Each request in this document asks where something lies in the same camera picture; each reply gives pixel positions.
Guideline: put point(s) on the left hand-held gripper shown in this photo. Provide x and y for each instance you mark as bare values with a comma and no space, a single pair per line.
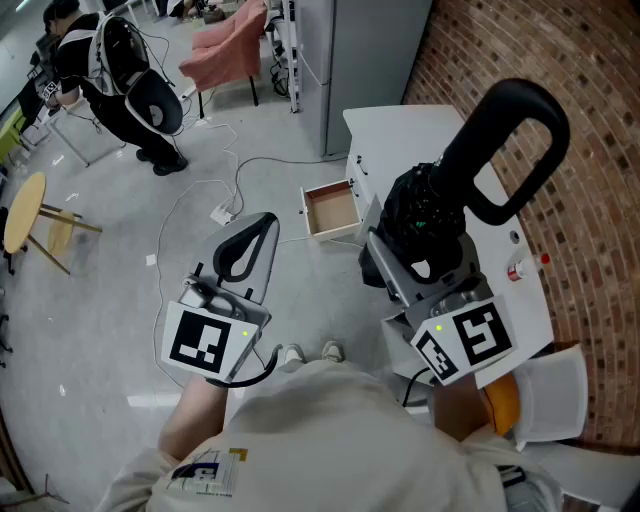
200,340

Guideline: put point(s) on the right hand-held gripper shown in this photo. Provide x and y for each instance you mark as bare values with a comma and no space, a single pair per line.
480,335

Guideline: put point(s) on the wooden drawer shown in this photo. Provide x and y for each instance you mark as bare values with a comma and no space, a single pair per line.
332,210

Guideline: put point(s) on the person's left forearm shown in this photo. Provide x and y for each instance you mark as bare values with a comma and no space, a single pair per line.
192,425

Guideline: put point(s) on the person's right forearm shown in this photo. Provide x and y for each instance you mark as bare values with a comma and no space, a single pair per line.
457,410

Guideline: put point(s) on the white desk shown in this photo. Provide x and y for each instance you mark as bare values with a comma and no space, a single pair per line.
400,130

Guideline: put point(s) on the plastic bottle red label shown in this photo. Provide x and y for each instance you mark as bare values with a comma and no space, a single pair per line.
517,270

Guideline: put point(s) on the person's left shoe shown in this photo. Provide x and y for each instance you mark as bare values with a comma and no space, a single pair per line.
294,354

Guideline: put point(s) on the person's shoe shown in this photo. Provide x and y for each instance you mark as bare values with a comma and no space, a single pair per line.
333,351
294,354

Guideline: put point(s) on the person's right shoe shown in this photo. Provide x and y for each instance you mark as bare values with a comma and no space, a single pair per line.
333,351

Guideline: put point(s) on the orange cushion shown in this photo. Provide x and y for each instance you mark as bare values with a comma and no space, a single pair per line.
502,405

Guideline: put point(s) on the white plastic chair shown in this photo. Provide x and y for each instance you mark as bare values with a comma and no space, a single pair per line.
555,395

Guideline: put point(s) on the white shelf rack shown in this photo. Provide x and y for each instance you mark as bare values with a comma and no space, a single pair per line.
294,75

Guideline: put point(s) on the person's cream shirt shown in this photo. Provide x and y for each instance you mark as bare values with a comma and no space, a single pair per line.
325,440

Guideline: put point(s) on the pink armchair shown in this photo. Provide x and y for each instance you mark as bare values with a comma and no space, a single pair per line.
230,50

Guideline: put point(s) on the grey metal cabinet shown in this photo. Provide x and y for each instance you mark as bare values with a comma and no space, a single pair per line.
360,65

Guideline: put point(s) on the round wooden side table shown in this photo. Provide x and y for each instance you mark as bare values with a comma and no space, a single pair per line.
25,210

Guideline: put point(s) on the white rectangular table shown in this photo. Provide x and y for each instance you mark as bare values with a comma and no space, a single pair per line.
75,106

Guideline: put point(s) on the green chair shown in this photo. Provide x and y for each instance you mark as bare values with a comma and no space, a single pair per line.
10,132

